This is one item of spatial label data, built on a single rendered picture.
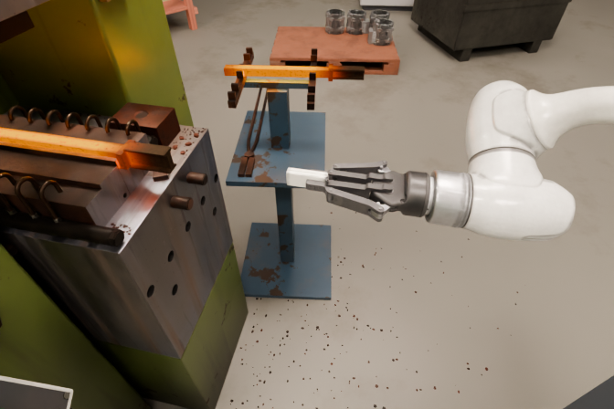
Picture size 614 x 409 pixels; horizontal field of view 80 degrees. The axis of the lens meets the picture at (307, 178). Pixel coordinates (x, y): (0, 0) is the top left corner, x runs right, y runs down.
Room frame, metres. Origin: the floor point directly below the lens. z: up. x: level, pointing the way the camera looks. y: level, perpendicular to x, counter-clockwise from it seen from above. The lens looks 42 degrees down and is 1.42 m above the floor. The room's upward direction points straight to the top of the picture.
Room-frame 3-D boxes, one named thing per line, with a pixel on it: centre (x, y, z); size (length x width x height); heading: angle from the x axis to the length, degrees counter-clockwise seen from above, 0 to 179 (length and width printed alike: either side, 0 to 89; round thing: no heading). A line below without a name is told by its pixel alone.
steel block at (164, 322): (0.61, 0.55, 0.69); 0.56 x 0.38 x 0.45; 78
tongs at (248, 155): (1.12, 0.18, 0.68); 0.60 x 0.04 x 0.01; 179
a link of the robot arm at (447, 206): (0.42, -0.23, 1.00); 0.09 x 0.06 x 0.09; 168
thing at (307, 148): (1.00, 0.09, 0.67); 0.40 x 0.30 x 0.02; 177
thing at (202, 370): (0.61, 0.55, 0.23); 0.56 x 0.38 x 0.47; 78
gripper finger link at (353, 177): (0.46, -0.09, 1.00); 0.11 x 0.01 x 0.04; 77
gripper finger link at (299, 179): (0.46, 0.00, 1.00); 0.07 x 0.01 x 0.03; 78
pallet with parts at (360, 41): (3.23, -0.24, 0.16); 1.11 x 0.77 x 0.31; 91
